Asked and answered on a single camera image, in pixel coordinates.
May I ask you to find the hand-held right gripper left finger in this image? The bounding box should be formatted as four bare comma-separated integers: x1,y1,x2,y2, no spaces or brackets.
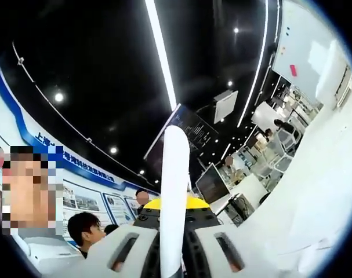
84,198,165,278

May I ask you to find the large hanging dark display screen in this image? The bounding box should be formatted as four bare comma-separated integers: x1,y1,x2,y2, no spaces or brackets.
143,103,220,162

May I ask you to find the stack of white printing papers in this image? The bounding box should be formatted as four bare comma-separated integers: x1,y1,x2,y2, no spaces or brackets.
159,125,191,278

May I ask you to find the white monitor desk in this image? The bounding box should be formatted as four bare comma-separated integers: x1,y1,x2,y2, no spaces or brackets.
216,173,268,217

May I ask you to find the white neck-worn device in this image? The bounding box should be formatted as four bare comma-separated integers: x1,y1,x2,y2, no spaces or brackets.
12,234,82,261

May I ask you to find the white rolling whiteboard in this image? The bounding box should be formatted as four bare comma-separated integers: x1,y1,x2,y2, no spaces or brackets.
271,0,349,98

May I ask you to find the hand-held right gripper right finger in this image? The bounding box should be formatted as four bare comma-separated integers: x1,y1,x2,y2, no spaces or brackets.
183,194,282,278

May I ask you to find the black waste bin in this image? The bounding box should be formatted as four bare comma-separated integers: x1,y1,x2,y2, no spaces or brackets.
259,191,274,205

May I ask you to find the ceiling air conditioner unit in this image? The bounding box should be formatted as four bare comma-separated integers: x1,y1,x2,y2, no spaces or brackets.
213,89,239,123

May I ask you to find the curved ceiling light strip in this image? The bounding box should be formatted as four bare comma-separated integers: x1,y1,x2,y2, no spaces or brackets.
237,0,270,128

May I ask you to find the white table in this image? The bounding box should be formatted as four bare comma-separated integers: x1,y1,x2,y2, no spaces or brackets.
222,66,352,278

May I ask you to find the white-framed computer monitor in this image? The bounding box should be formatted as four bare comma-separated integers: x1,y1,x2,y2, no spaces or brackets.
195,163,232,205

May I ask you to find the long ceiling light strip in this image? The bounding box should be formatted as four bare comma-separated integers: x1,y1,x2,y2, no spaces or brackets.
144,0,177,111

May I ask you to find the white office chair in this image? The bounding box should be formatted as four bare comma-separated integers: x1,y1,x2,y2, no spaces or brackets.
264,150,295,182
275,127,303,154

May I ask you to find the blue white wall display board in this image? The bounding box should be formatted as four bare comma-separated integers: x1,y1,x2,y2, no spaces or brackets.
0,66,162,261

